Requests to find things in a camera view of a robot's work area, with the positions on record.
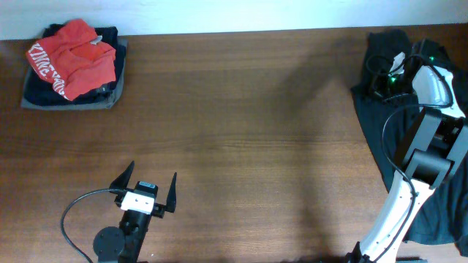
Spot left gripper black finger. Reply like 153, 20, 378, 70
165, 172, 177, 213
109, 161, 135, 189

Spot dark green t-shirt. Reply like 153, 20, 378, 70
351, 29, 467, 257

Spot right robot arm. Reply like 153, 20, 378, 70
345, 31, 467, 262

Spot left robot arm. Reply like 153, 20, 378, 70
93, 162, 177, 263

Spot grey folded garment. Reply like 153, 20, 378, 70
20, 37, 128, 111

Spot navy folded garment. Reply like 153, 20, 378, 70
26, 26, 118, 105

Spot red folded shirt white lettering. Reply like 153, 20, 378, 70
26, 19, 116, 101

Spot right black camera cable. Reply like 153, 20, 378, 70
365, 53, 456, 263

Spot black camera cable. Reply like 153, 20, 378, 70
365, 53, 456, 263
60, 188, 127, 263

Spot left black camera cable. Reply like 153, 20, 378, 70
60, 188, 127, 263

